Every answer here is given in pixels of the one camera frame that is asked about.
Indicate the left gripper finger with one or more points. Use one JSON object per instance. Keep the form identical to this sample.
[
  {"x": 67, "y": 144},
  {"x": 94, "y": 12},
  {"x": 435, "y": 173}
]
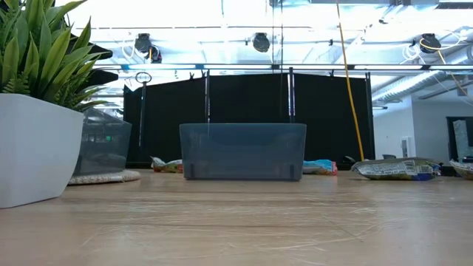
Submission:
[
  {"x": 105, "y": 78},
  {"x": 99, "y": 53}
]

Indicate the grey translucent plastic bin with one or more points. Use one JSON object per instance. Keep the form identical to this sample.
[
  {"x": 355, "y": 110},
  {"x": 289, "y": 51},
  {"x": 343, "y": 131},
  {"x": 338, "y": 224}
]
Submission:
[
  {"x": 107, "y": 147},
  {"x": 242, "y": 155}
]

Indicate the silver wrapper granola bar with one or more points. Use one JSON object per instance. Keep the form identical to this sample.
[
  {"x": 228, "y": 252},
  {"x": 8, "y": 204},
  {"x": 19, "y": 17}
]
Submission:
[{"x": 463, "y": 169}]

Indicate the green plant in white pot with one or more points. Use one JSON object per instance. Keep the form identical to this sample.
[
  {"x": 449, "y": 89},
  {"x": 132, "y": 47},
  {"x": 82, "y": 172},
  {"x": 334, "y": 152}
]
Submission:
[{"x": 37, "y": 147}]

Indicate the round woven placemat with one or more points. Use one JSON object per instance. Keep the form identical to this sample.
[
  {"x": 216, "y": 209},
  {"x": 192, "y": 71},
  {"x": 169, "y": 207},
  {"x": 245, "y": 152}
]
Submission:
[{"x": 111, "y": 177}]

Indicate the black backdrop pole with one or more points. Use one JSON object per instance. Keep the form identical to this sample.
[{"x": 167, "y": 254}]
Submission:
[
  {"x": 207, "y": 96},
  {"x": 291, "y": 96}
]

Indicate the horizontal overhead metal beam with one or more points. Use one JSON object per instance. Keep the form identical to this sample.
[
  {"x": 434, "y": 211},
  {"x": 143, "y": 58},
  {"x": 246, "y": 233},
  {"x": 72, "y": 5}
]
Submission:
[{"x": 240, "y": 67}]

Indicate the black backdrop curtain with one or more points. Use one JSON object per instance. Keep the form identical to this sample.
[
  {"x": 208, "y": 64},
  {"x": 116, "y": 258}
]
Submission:
[{"x": 251, "y": 99}]

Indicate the white ceiling duct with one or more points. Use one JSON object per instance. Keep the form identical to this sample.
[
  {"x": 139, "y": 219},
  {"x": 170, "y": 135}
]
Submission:
[{"x": 406, "y": 86}]

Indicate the white wall device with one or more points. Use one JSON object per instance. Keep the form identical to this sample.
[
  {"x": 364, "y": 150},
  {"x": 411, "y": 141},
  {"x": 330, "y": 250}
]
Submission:
[{"x": 406, "y": 147}]

